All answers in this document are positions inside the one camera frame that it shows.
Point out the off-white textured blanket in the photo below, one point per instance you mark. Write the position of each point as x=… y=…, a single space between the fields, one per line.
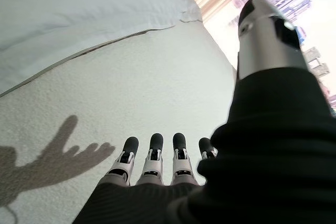
x=131 y=90

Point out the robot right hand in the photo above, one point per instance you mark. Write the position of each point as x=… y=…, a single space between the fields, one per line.
x=262 y=155

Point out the smooth white duvet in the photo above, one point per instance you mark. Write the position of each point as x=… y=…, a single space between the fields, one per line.
x=78 y=11

